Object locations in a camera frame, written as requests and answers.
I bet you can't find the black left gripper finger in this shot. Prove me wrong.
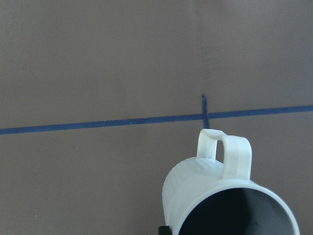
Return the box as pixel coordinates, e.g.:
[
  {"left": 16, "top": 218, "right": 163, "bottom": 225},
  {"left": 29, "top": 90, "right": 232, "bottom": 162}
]
[{"left": 158, "top": 226, "right": 171, "bottom": 235}]

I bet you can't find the white ribbed HOME mug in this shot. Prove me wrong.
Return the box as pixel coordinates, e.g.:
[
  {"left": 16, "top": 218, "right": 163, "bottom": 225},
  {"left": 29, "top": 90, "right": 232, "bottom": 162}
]
[{"left": 162, "top": 129, "right": 300, "bottom": 235}]

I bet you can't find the brown paper table cover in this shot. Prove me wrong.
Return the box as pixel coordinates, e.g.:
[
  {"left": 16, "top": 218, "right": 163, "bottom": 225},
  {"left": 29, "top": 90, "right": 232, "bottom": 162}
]
[{"left": 0, "top": 0, "right": 313, "bottom": 235}]

